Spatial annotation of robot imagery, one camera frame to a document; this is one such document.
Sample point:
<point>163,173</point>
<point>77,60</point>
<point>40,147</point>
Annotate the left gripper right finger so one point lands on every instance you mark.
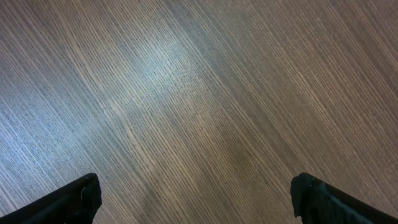
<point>317,202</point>

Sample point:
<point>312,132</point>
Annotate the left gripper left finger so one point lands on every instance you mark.
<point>76,202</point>

